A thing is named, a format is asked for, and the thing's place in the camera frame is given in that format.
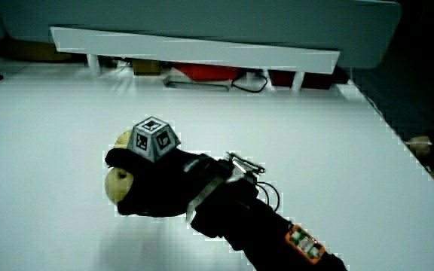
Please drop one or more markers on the white raised shelf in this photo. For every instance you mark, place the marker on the white raised shelf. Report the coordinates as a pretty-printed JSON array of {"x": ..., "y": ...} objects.
[{"x": 202, "y": 50}]

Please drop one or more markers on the red container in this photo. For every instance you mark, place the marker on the red container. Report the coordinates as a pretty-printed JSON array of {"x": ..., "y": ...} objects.
[{"x": 205, "y": 71}]

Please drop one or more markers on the large pale grey panel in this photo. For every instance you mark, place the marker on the large pale grey panel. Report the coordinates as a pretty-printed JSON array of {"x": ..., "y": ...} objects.
[{"x": 202, "y": 19}]

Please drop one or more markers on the person's left hand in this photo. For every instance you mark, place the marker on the person's left hand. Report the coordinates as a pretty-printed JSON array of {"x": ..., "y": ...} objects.
[{"x": 156, "y": 188}]

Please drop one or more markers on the person's left forearm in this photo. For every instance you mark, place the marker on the person's left forearm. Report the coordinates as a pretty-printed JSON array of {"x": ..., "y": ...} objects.
[{"x": 247, "y": 222}]

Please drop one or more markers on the person's right hand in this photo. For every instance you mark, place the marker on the person's right hand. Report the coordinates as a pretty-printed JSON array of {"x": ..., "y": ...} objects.
[{"x": 419, "y": 147}]

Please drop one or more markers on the small brown box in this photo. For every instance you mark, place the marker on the small brown box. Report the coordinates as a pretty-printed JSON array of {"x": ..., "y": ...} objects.
[{"x": 146, "y": 67}]

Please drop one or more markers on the yellow pear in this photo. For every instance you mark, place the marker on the yellow pear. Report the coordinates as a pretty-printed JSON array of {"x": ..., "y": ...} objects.
[{"x": 117, "y": 185}]

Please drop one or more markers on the dark red box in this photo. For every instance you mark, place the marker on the dark red box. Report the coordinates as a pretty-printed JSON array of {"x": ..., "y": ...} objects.
[{"x": 281, "y": 78}]

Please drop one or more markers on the grey flat bar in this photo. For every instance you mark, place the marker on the grey flat bar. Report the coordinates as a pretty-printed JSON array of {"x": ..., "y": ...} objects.
[{"x": 196, "y": 86}]

